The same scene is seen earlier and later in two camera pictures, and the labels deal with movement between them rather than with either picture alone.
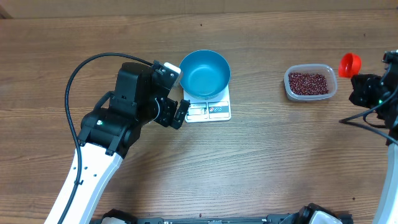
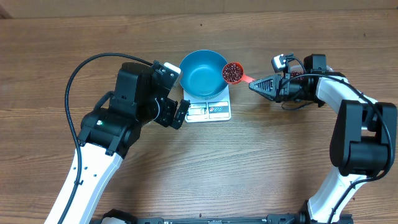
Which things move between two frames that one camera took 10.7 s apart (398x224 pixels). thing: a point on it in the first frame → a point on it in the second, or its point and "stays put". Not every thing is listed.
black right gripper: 360,90 → 280,88
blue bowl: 204,74 stays put
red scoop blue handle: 349,65 → 233,73
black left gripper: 167,120 stays put
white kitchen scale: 218,109 stays put
